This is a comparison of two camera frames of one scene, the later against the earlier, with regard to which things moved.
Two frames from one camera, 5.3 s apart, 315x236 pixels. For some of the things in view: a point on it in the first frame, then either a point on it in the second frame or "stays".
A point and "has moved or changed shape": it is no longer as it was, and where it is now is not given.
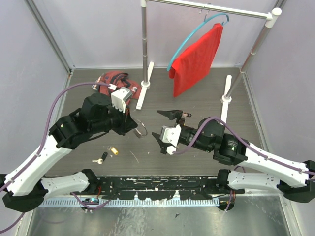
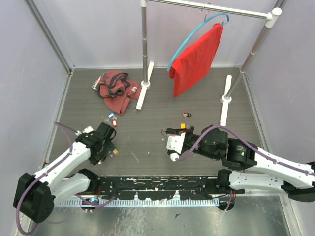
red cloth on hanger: (192, 67) stays
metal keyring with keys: (141, 130) has moved or changed shape
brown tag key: (185, 114) stays
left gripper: (128, 123) -> (109, 147)
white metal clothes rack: (270, 15) stays
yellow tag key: (114, 150) stays
